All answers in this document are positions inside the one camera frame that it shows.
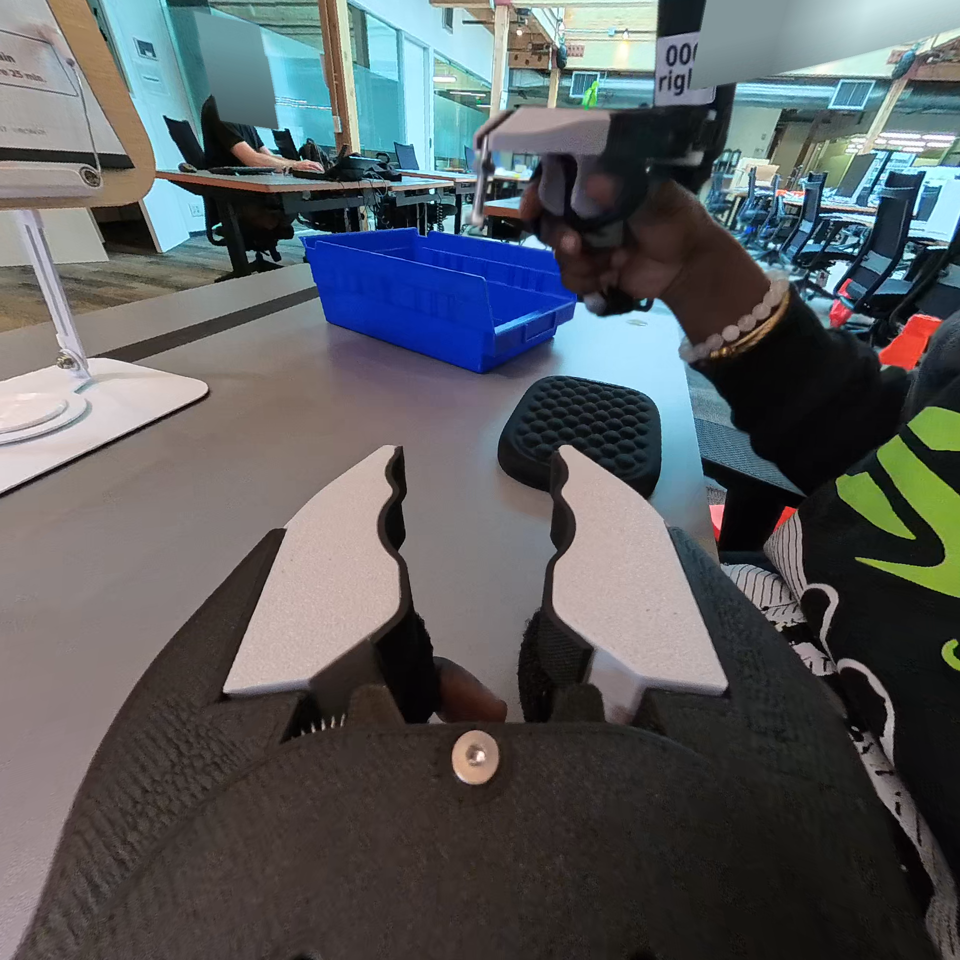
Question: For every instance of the person's right forearm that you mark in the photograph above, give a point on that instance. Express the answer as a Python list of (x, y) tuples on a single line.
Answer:
[(810, 398)]

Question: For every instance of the hanging green plant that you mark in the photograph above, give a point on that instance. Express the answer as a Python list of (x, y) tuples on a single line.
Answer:
[(588, 93)]

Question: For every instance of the person's right hand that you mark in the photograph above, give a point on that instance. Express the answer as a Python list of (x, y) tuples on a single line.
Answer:
[(675, 255)]

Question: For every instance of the black office chair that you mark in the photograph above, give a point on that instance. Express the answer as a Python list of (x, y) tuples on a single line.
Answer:
[(885, 225), (938, 285)]

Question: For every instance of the black mesh cushion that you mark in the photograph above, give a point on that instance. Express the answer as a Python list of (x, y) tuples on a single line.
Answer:
[(585, 432)]

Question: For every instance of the wooden office desk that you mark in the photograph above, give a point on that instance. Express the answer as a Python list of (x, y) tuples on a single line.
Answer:
[(300, 180), (503, 207)]

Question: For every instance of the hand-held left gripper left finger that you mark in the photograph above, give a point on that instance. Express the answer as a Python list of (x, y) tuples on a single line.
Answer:
[(323, 593)]

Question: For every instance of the sign on white stand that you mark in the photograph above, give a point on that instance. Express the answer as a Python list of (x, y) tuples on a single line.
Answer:
[(90, 413)]

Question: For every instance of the blue plastic box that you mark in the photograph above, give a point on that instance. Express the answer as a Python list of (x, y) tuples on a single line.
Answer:
[(405, 300)]

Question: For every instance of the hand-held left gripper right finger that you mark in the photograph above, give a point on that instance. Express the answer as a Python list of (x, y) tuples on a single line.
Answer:
[(630, 593)]

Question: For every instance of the person's black printed shirt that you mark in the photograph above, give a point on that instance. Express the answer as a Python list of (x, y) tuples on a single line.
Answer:
[(885, 645)]

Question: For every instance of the long thin silver bolt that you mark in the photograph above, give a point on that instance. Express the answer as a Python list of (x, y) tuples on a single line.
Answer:
[(482, 188)]

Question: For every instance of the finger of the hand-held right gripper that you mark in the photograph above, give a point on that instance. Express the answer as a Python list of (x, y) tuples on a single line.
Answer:
[(548, 131), (558, 183)]

